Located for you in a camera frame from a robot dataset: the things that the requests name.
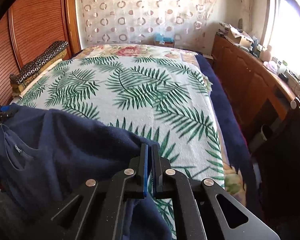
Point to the wooden louvered wardrobe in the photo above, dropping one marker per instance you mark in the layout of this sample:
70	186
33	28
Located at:
27	28

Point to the floral quilt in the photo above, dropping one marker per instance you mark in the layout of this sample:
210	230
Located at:
140	51

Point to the navy printed t-shirt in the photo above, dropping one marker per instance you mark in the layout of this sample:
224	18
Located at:
47	154

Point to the circle-pattern sheer curtain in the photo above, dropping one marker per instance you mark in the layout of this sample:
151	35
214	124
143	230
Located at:
142	21

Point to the white bottle green cap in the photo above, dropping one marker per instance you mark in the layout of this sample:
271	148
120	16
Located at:
283	66

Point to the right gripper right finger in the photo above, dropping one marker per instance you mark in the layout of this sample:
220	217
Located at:
160	186

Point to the waste bin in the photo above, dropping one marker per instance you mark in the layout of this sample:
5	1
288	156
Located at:
262	136

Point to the blue tissue box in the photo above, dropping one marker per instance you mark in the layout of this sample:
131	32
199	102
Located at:
163	41

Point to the cardboard box on cabinet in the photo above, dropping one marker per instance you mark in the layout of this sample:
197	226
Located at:
241	38

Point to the tied window curtain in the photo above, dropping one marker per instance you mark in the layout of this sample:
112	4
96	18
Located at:
246	9

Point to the palm leaf blanket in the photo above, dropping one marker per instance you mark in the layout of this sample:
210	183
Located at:
189	213

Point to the pink jug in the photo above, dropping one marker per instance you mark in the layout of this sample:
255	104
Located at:
266	54

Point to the navy blue bed sheet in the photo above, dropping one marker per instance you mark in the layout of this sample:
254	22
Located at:
239	176

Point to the long wooden cabinet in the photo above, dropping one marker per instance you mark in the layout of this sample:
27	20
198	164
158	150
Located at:
257	96

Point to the navy circle-pattern folded fabric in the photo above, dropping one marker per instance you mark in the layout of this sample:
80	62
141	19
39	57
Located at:
57	50

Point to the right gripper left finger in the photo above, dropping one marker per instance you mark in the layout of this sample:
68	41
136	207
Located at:
138	186

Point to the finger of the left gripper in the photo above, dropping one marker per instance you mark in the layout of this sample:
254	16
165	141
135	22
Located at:
3	108
6	115

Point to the window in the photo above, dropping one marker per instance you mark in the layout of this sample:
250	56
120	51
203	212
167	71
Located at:
283	34

